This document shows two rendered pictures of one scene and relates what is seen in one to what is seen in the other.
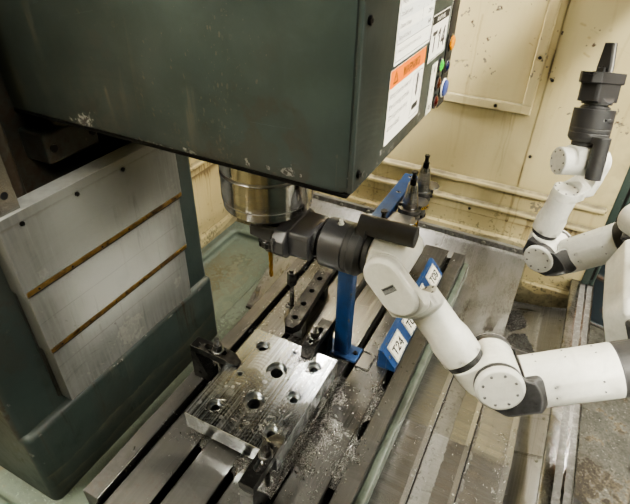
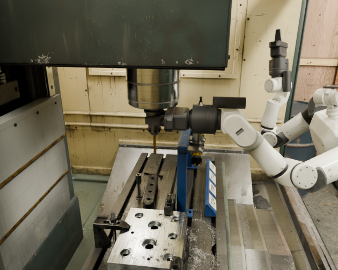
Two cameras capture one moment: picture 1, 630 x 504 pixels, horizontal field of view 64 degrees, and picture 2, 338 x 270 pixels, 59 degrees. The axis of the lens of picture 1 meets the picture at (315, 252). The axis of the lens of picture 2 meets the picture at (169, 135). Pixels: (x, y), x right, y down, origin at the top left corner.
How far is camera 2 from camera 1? 0.39 m
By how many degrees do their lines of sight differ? 22
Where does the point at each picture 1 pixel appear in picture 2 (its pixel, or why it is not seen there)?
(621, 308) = (332, 135)
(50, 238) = (1, 154)
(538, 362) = (315, 160)
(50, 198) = (1, 125)
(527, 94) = (234, 68)
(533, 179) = (244, 111)
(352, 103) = (228, 14)
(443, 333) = (269, 153)
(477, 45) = not seen: hidden behind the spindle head
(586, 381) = not seen: outside the picture
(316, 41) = not seen: outside the picture
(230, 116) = (153, 35)
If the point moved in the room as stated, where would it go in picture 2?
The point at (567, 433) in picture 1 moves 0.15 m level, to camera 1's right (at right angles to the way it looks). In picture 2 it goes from (311, 229) to (336, 222)
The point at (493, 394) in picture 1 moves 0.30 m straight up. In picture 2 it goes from (303, 179) to (322, 75)
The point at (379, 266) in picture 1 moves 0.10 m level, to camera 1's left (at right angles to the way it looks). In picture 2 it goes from (233, 118) to (200, 122)
